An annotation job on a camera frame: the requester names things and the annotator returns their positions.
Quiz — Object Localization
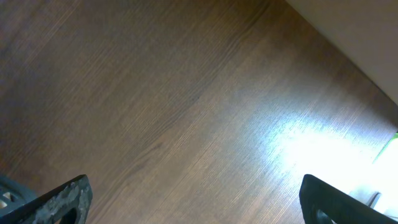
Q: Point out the grey plastic basket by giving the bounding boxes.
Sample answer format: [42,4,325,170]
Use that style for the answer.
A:
[0,175,37,217]

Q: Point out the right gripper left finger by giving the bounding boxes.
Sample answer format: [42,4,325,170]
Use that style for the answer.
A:
[1,175,93,224]

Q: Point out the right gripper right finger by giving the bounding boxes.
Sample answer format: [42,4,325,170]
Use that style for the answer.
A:
[299,174,397,224]

